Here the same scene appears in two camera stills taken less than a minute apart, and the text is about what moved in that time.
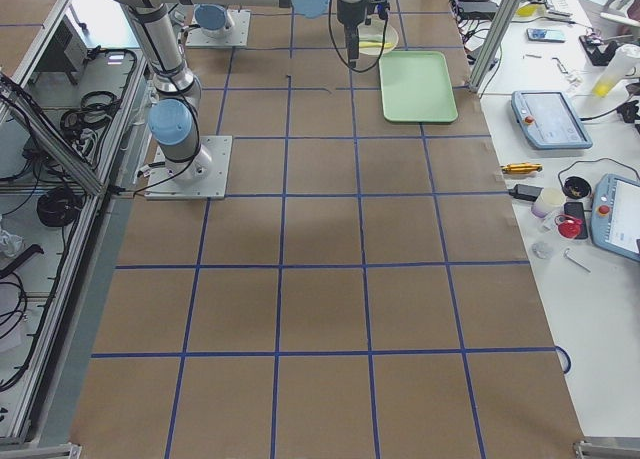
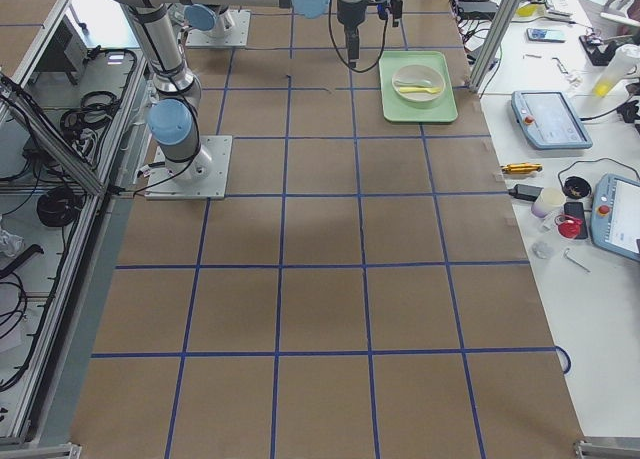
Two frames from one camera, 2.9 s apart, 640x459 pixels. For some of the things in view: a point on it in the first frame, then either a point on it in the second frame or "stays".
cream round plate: (371, 38) → (417, 75)
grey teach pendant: (548, 121) stays
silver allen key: (566, 253) stays
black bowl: (576, 187) stays
